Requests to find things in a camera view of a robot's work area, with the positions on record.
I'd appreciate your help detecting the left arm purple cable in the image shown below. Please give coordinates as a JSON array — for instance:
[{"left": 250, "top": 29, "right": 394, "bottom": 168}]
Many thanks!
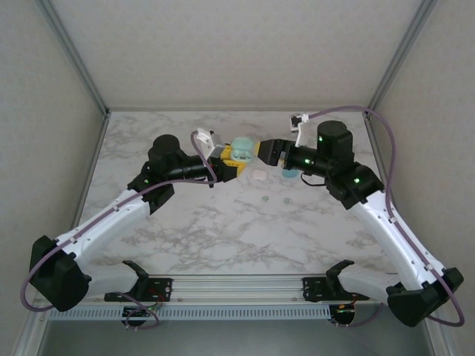
[{"left": 20, "top": 129, "right": 220, "bottom": 331}]

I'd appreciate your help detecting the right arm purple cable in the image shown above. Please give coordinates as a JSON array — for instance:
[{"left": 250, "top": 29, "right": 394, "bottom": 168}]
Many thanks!
[{"left": 306, "top": 105, "right": 467, "bottom": 329}]

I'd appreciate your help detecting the white slotted cable duct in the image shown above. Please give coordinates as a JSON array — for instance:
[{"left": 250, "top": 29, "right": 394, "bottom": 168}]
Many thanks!
[{"left": 47, "top": 306, "right": 332, "bottom": 320}]

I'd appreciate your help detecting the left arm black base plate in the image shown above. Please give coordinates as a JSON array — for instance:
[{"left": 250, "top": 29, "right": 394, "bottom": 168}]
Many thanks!
[{"left": 103, "top": 277, "right": 174, "bottom": 302}]

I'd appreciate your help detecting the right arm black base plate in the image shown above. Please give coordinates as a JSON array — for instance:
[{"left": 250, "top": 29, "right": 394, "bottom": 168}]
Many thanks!
[{"left": 302, "top": 276, "right": 371, "bottom": 302}]

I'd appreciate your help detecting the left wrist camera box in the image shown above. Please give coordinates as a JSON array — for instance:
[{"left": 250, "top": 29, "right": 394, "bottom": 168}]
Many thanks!
[{"left": 194, "top": 128, "right": 226, "bottom": 160}]

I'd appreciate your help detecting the mint green earbud charging case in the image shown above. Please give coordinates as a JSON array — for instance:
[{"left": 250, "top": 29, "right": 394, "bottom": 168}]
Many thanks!
[{"left": 229, "top": 136, "right": 258, "bottom": 163}]

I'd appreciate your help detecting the aluminium frame post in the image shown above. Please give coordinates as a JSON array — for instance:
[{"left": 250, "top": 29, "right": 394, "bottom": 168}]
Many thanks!
[
  {"left": 35, "top": 0, "right": 111, "bottom": 116},
  {"left": 363, "top": 0, "right": 439, "bottom": 118}
]

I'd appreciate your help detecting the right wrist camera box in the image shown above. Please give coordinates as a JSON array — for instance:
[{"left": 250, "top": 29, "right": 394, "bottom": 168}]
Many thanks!
[{"left": 288, "top": 111, "right": 311, "bottom": 148}]

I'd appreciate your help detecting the aluminium table side rail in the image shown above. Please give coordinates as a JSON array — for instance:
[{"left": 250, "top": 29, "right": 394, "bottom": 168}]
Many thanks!
[
  {"left": 363, "top": 116, "right": 415, "bottom": 274},
  {"left": 59, "top": 112, "right": 112, "bottom": 276}
]

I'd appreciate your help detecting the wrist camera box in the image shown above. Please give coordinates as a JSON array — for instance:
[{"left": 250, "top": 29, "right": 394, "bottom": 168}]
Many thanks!
[
  {"left": 194, "top": 128, "right": 226, "bottom": 160},
  {"left": 288, "top": 111, "right": 311, "bottom": 148}
]

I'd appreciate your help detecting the aluminium mounting rail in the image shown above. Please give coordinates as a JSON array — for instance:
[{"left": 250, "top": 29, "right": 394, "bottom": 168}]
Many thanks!
[{"left": 36, "top": 273, "right": 441, "bottom": 303}]

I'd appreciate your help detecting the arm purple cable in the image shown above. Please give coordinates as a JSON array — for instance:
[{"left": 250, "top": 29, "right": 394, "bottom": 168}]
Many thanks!
[
  {"left": 20, "top": 129, "right": 220, "bottom": 331},
  {"left": 306, "top": 105, "right": 467, "bottom": 329}
]

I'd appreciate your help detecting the aluminium table back rail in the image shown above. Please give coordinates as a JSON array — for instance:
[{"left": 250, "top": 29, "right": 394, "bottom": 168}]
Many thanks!
[{"left": 106, "top": 107, "right": 368, "bottom": 113}]

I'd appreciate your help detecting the aluminium frame leg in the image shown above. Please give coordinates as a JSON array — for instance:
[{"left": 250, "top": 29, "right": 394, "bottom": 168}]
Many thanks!
[
  {"left": 425, "top": 322, "right": 457, "bottom": 356},
  {"left": 14, "top": 309, "right": 51, "bottom": 356}
]

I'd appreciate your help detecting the thin black wire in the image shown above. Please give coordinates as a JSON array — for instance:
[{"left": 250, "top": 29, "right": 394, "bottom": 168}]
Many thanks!
[{"left": 301, "top": 173, "right": 330, "bottom": 188}]

